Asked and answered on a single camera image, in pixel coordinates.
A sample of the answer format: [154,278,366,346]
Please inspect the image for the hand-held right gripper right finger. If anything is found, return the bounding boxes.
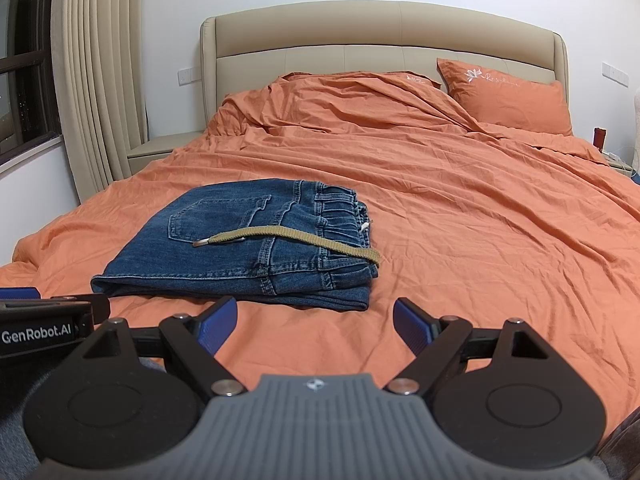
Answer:
[382,298,553,396]

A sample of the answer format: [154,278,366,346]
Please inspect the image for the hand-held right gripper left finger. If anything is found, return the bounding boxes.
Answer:
[82,296,248,397]

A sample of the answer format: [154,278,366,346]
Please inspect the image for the blue denim pants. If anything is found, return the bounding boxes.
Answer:
[91,179,381,313]

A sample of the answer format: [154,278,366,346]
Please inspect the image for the grey cloth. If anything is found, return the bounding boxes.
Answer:
[0,355,56,480]

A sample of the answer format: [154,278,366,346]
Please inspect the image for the orange duvet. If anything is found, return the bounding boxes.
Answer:
[0,70,640,431]

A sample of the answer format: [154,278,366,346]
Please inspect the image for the beige nightstand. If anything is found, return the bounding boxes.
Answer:
[126,130,206,177]

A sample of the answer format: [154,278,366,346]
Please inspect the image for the beige curtain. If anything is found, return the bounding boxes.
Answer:
[50,0,151,206]

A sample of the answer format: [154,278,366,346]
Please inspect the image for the dark framed window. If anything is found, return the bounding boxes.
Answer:
[0,0,63,167]

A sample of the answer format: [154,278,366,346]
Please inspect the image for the orange pillow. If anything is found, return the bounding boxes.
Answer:
[436,57,574,137]

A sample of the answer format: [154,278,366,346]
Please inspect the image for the white nightstand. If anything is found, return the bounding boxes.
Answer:
[600,148,637,174]

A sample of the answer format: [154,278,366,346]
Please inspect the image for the beige padded headboard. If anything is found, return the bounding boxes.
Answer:
[200,0,568,131]

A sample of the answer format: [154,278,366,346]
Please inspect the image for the khaki drawstring cord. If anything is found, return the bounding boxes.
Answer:
[192,226,381,267]

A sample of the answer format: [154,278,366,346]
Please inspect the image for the white wall switch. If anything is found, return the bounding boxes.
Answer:
[601,61,630,85]

